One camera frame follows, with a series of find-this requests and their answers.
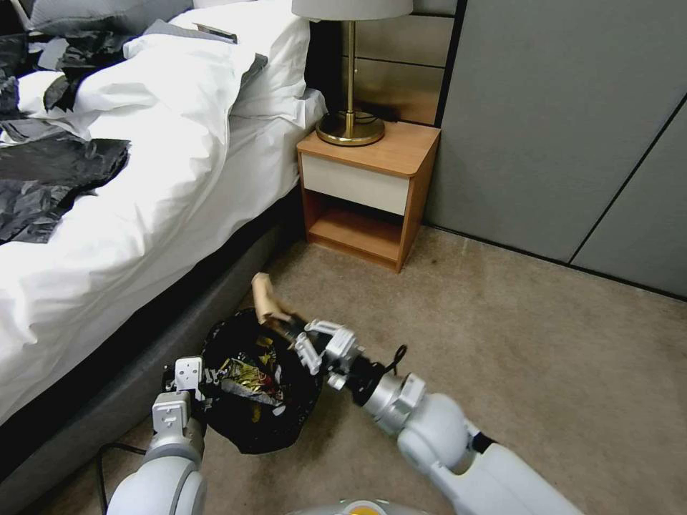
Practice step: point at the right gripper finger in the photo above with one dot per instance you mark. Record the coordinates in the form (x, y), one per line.
(333, 331)
(314, 354)

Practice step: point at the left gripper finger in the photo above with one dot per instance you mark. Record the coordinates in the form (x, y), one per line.
(168, 378)

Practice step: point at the black trash bin with bag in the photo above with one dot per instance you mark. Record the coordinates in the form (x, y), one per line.
(257, 429)

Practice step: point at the tan paper garbage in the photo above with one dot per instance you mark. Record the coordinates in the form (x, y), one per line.
(264, 295)

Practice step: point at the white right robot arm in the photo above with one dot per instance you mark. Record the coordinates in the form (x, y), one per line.
(429, 424)

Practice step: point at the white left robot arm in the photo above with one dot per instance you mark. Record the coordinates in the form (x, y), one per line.
(161, 483)

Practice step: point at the gold black snack wrapper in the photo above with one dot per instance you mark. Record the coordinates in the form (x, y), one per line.
(249, 378)

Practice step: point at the wooden nightstand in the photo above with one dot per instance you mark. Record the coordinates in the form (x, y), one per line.
(375, 236)

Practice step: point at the white robot front shell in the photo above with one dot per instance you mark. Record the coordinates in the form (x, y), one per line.
(346, 507)

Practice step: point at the white nightstand drawer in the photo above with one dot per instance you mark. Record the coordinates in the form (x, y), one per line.
(354, 179)

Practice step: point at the white duvet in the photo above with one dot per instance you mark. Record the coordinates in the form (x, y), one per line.
(139, 188)

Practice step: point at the white bed sheet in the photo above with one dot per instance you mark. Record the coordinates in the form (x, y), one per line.
(274, 145)

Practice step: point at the brass table lamp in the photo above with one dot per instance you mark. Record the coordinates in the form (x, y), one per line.
(350, 129)

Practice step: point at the large black plastic bag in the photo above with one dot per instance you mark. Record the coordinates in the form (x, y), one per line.
(48, 171)

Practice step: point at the brown padded headboard panel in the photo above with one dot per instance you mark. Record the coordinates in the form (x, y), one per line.
(408, 64)

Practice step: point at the white pillow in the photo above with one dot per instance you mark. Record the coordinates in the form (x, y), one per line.
(257, 48)

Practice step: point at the dark flat device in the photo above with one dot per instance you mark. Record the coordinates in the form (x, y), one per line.
(217, 32)

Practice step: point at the white lamp shade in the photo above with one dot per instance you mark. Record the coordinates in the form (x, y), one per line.
(351, 8)

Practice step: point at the crumpled black plastic bag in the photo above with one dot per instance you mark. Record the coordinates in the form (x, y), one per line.
(91, 59)

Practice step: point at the grey pillow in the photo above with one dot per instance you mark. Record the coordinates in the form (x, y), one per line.
(96, 12)

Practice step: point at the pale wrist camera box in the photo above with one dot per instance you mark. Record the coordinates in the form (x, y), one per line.
(189, 375)

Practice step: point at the grey upholstered bed frame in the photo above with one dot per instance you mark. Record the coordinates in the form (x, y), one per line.
(134, 365)

